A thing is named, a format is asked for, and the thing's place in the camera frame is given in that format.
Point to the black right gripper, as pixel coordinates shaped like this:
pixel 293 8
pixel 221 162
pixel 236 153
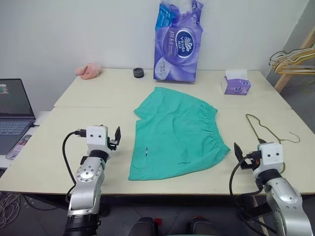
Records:
pixel 249 164

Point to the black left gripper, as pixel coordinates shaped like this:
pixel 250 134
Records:
pixel 112 144

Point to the green shorts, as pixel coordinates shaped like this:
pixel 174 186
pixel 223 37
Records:
pixel 172 135

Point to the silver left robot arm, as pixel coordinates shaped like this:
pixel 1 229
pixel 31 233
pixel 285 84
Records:
pixel 86 186

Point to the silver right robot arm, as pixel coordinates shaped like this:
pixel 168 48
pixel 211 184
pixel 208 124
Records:
pixel 285 196

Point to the small purple tissue box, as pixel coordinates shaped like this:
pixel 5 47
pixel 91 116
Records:
pixel 236 86

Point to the pink cloth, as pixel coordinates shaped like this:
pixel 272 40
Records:
pixel 89 71

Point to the hangers on wooden rack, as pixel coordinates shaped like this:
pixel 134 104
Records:
pixel 285 78

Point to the dark rounded shape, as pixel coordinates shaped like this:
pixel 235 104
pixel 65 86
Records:
pixel 145 227

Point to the large purple tissue pack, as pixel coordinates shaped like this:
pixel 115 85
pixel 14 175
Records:
pixel 177 49

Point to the grey laptop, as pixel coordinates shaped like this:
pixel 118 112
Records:
pixel 14 103

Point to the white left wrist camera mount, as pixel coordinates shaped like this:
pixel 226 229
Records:
pixel 96 137

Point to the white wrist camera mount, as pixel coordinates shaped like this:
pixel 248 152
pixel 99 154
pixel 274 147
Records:
pixel 270 155
pixel 96 137

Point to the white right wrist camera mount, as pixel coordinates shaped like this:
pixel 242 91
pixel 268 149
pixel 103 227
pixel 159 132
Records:
pixel 270 155

